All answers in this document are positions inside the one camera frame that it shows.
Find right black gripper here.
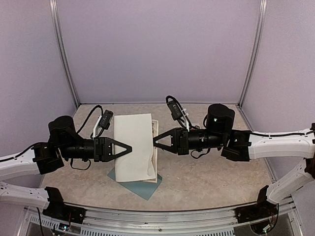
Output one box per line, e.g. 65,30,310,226
150,127,226,155

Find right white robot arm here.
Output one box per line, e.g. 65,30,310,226
153,101,315,218

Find aluminium frame post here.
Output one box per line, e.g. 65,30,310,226
237,0,268,108
49,0,81,109

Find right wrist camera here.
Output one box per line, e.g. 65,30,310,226
165,95,191,131

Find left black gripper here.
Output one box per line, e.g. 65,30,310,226
59,137,132,162

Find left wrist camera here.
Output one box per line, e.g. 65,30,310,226
92,110,114,139

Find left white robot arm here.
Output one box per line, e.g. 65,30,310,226
0,116,132,219

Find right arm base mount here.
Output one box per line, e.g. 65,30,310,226
234,185,278,223

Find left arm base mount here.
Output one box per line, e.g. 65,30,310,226
42,187,86,224

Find left aluminium frame post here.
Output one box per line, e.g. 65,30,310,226
49,0,81,109

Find front aluminium rail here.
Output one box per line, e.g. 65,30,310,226
23,194,302,236

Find teal paper envelope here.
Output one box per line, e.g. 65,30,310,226
119,175,162,200

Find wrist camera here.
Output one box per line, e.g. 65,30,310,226
165,95,191,131
92,110,114,139

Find right aluminium frame post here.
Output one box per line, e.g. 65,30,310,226
237,0,268,108

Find ornate bordered letter sheet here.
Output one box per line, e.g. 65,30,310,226
146,119,158,183

